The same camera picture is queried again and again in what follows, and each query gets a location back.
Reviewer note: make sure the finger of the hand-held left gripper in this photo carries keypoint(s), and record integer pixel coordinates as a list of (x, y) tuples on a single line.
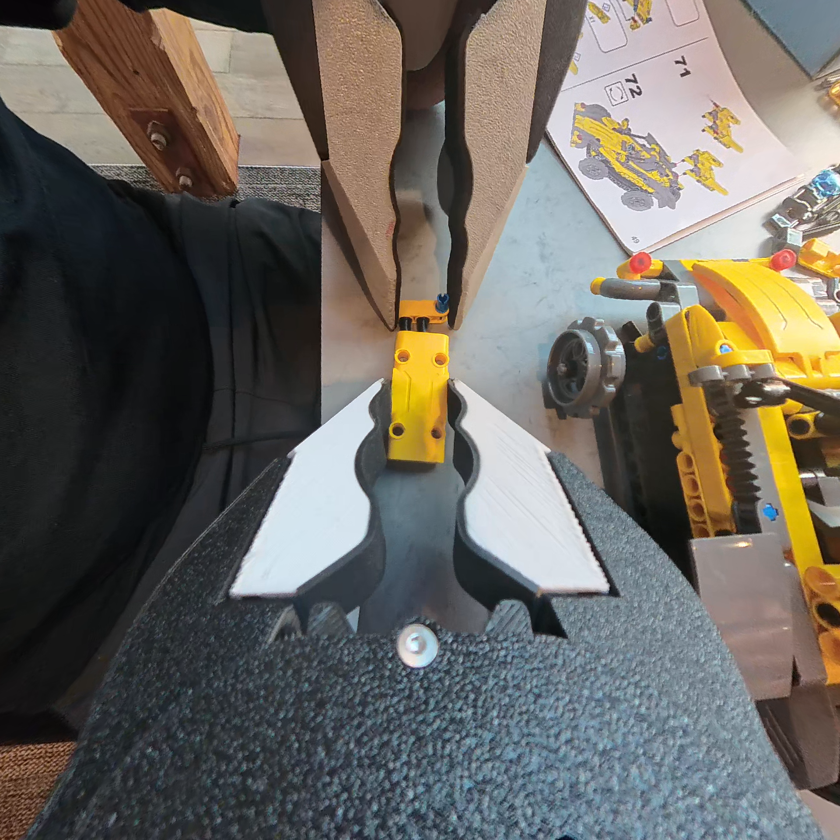
[(358, 118), (499, 118)]

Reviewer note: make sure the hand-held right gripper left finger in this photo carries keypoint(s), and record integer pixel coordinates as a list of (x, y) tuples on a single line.
[(308, 518)]

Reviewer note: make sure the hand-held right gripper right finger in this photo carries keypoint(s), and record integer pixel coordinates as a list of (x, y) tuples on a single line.
[(525, 518)]

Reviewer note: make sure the yellow rectangular building panel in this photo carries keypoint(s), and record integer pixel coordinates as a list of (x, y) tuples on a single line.
[(420, 394)]

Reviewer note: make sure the short yellow beam with pins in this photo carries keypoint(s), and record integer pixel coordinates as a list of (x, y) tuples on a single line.
[(420, 308)]

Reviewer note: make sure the wooden desk leg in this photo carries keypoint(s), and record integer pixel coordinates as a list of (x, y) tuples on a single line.
[(144, 85)]

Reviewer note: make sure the person's left hand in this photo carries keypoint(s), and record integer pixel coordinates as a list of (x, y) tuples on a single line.
[(426, 88)]

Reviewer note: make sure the instruction booklet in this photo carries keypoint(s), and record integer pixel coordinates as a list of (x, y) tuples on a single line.
[(656, 79)]

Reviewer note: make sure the yellow grey toy vehicle model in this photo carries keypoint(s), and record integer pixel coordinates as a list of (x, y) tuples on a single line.
[(754, 328)]

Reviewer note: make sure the pile of small building pieces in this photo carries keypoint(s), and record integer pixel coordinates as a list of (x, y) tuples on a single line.
[(800, 210)]

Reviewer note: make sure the blue cardboard box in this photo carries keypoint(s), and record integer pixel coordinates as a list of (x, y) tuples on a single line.
[(807, 33)]

